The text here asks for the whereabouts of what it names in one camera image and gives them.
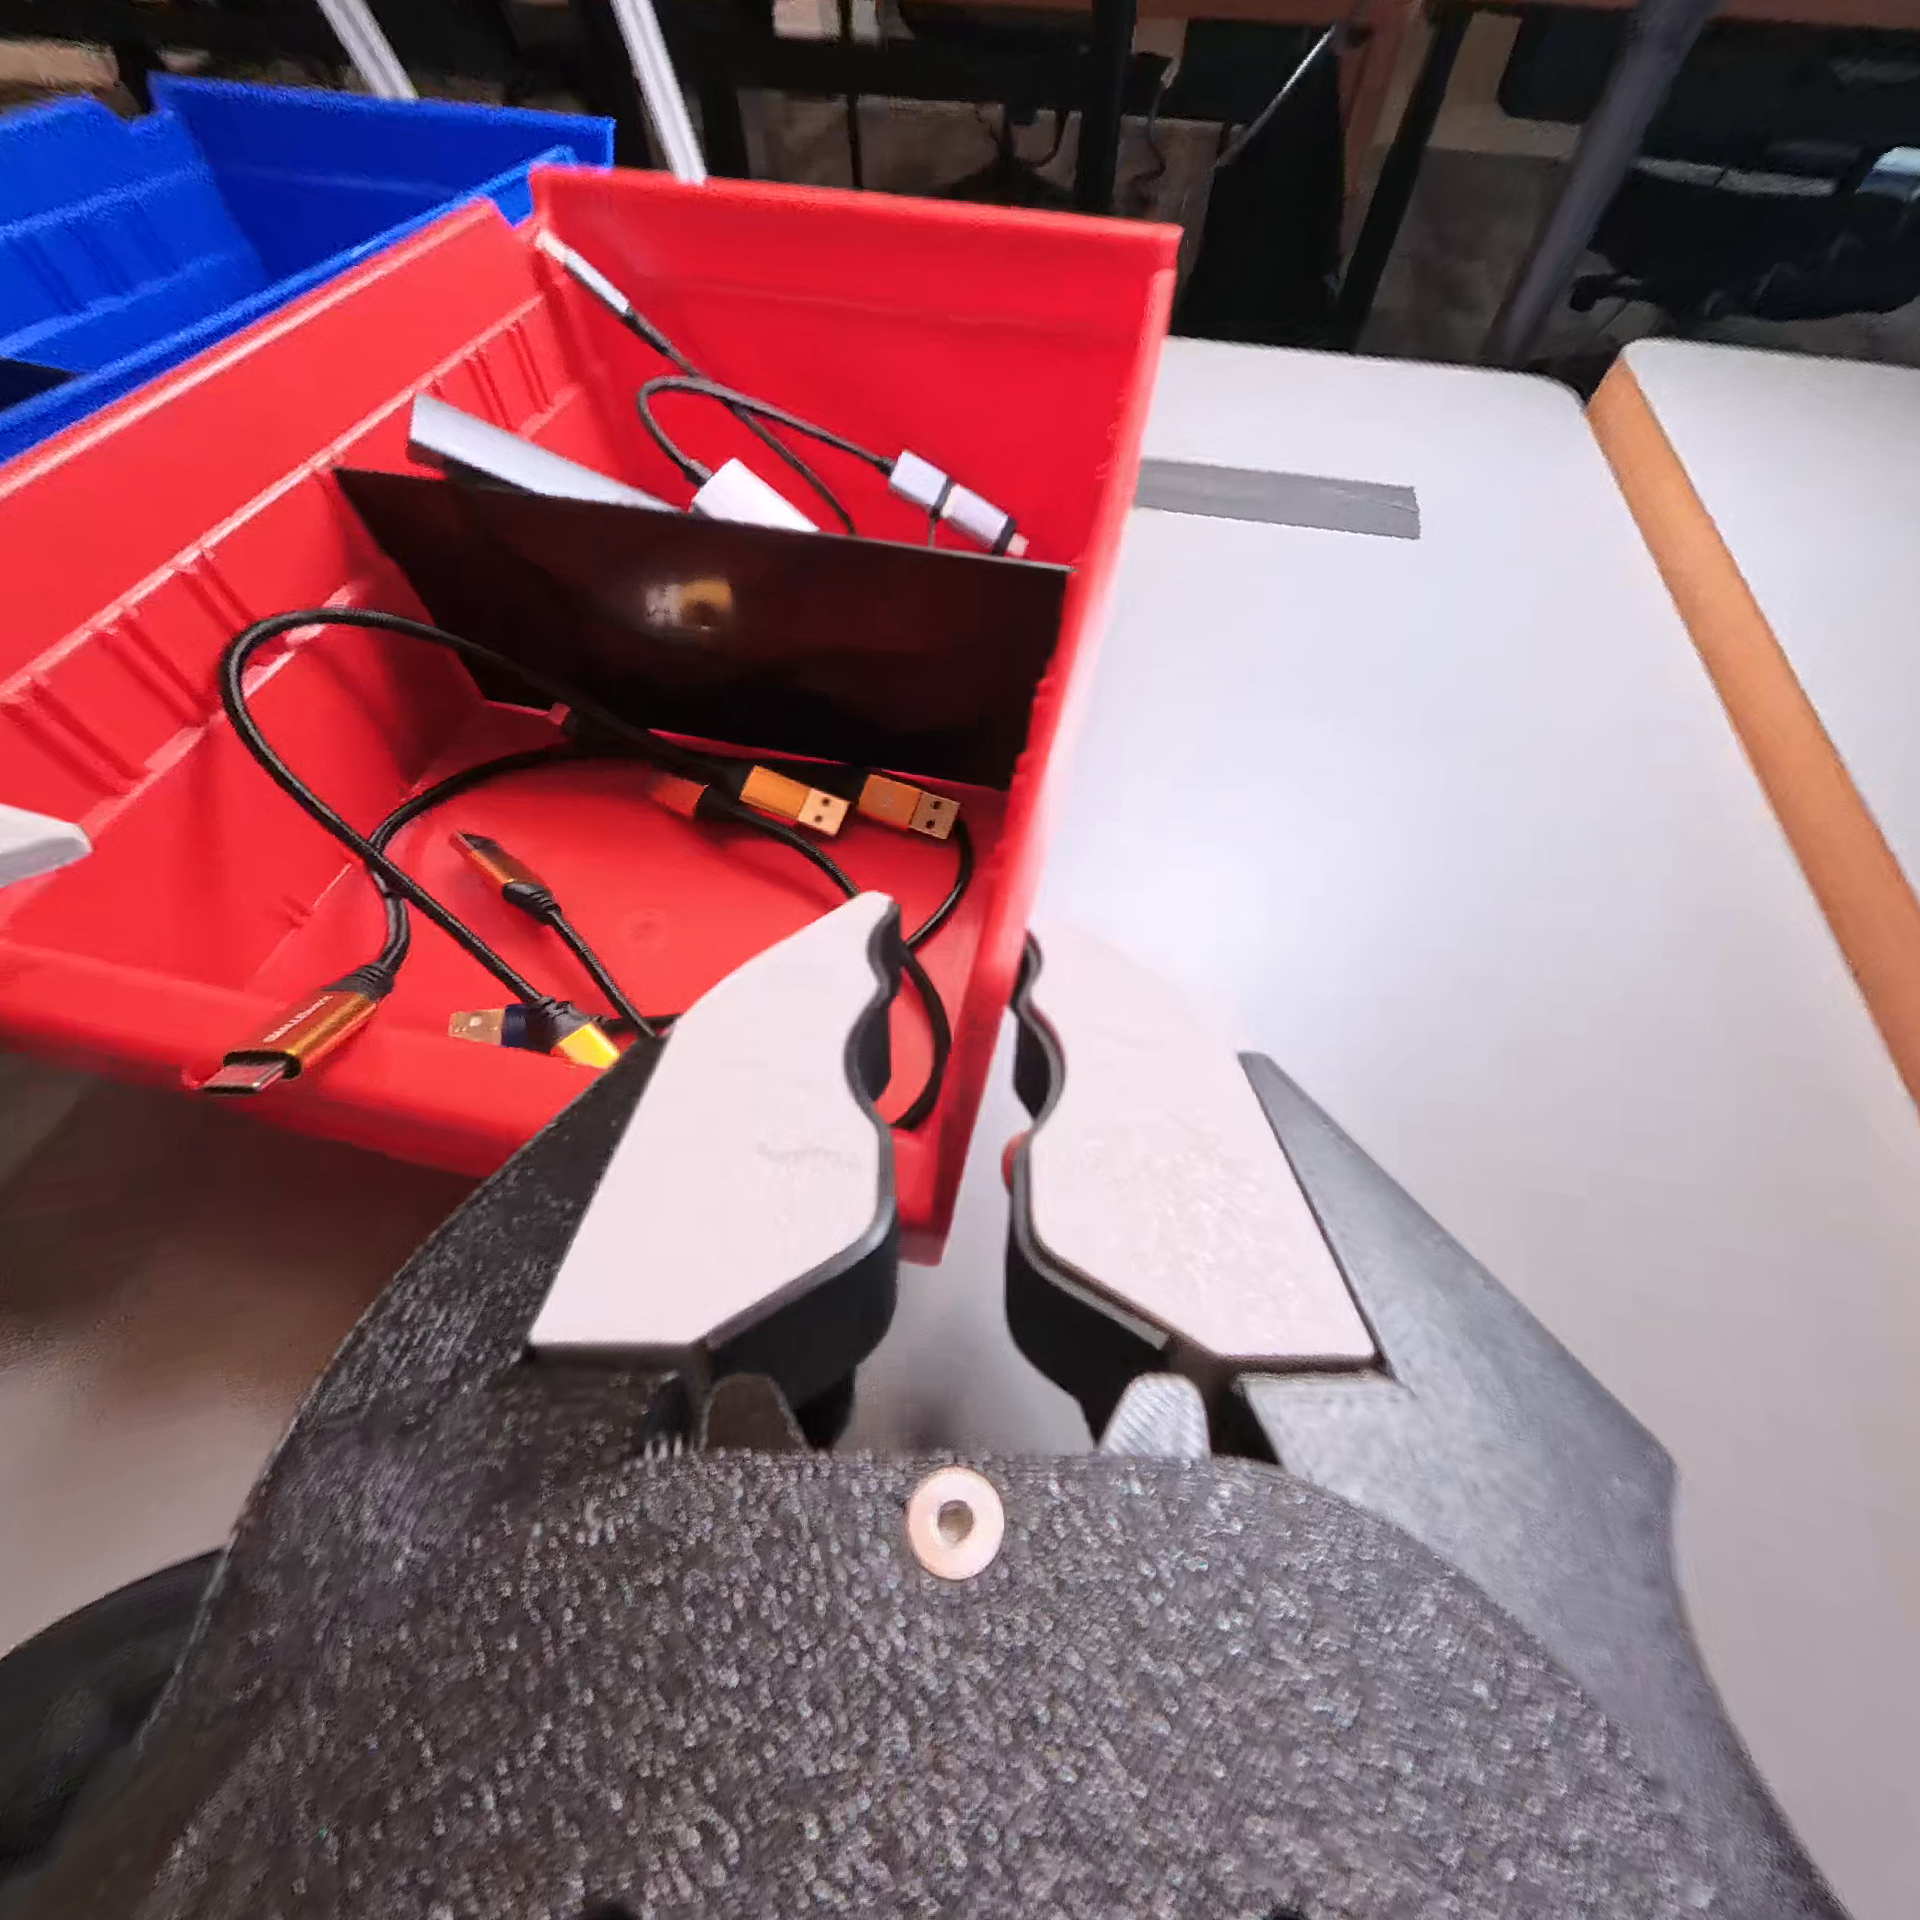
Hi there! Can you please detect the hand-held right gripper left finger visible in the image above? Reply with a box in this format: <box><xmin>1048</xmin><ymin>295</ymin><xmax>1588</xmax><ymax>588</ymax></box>
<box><xmin>533</xmin><ymin>898</ymin><xmax>903</xmax><ymax>1419</ymax></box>

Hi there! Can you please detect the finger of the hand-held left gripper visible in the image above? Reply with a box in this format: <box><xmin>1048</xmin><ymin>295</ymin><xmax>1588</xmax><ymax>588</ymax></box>
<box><xmin>0</xmin><ymin>810</ymin><xmax>92</xmax><ymax>890</ymax></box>

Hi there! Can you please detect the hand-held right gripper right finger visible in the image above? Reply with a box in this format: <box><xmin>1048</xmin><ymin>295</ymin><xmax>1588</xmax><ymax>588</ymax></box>
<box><xmin>1006</xmin><ymin>925</ymin><xmax>1384</xmax><ymax>1433</ymax></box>

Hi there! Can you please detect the orange black usb cable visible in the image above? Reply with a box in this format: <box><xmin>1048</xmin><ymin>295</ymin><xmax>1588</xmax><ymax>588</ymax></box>
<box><xmin>363</xmin><ymin>744</ymin><xmax>982</xmax><ymax>1131</ymax></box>
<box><xmin>192</xmin><ymin>604</ymin><xmax>850</xmax><ymax>1097</ymax></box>

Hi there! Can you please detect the grey usb hub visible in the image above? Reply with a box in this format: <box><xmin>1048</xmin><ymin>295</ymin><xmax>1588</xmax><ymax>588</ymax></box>
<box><xmin>404</xmin><ymin>395</ymin><xmax>674</xmax><ymax>516</ymax></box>

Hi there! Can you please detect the red plastic bin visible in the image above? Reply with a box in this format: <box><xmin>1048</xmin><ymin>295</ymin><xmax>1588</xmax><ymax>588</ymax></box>
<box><xmin>0</xmin><ymin>170</ymin><xmax>1186</xmax><ymax>1264</ymax></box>

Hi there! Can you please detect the yellow blue connector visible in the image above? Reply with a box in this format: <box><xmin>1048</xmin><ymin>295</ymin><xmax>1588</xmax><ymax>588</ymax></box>
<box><xmin>443</xmin><ymin>1005</ymin><xmax>627</xmax><ymax>1070</ymax></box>

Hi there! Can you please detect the black divider card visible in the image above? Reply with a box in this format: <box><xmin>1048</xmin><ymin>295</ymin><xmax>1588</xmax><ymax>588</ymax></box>
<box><xmin>333</xmin><ymin>462</ymin><xmax>1078</xmax><ymax>782</ymax></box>

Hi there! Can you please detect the white adapter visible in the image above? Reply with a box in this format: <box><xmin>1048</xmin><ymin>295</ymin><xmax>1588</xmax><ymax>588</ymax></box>
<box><xmin>682</xmin><ymin>457</ymin><xmax>823</xmax><ymax>533</ymax></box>

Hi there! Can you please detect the grey tape strip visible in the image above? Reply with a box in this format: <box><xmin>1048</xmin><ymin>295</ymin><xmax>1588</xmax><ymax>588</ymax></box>
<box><xmin>1138</xmin><ymin>457</ymin><xmax>1428</xmax><ymax>545</ymax></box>

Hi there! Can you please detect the blue plastic bin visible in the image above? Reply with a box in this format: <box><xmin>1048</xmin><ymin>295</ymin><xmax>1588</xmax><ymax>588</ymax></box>
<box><xmin>0</xmin><ymin>73</ymin><xmax>616</xmax><ymax>457</ymax></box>

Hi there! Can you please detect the black office chair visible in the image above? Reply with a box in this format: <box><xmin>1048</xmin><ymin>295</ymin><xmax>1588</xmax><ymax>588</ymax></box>
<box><xmin>1579</xmin><ymin>156</ymin><xmax>1920</xmax><ymax>329</ymax></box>

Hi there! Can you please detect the short orange black cable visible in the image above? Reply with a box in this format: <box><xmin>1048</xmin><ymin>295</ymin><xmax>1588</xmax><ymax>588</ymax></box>
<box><xmin>452</xmin><ymin>828</ymin><xmax>671</xmax><ymax>1046</ymax></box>

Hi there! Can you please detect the silver adapter with black cable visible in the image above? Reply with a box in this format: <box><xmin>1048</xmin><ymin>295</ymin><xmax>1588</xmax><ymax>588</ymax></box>
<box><xmin>638</xmin><ymin>381</ymin><xmax>1034</xmax><ymax>563</ymax></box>

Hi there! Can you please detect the silver plug with black cable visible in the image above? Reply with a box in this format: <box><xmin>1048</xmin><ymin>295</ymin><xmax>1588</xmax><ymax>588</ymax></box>
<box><xmin>533</xmin><ymin>225</ymin><xmax>708</xmax><ymax>381</ymax></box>

